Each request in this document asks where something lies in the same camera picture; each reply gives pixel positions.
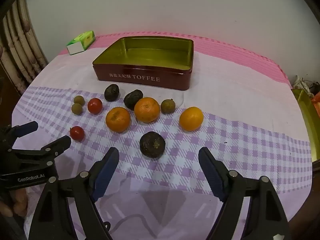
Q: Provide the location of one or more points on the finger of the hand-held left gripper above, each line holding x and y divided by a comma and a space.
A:
58, 143
27, 127

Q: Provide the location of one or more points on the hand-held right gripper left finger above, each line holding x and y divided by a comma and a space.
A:
105, 175

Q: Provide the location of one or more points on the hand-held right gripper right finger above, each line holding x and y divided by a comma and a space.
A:
212, 175

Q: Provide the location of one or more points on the red cherry tomato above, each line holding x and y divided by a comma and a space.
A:
95, 105
77, 133

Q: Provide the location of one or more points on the brown longan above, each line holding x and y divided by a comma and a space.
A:
78, 100
167, 106
77, 108

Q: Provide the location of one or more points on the dark wrinkled passion fruit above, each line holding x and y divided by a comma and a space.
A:
131, 99
152, 144
111, 92

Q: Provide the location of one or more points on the orange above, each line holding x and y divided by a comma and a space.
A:
118, 120
191, 119
147, 110

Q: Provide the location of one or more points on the red tin box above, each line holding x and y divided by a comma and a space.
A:
140, 78

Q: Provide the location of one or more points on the person's left hand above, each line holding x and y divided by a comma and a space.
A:
17, 202

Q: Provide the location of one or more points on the pink and purple checked tablecloth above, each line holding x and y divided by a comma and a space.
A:
237, 92

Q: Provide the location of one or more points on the green tissue packet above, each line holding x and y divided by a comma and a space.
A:
82, 40

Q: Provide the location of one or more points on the gold tin lid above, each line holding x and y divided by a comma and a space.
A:
308, 120

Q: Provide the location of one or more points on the pale background clutter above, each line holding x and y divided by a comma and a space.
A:
303, 82

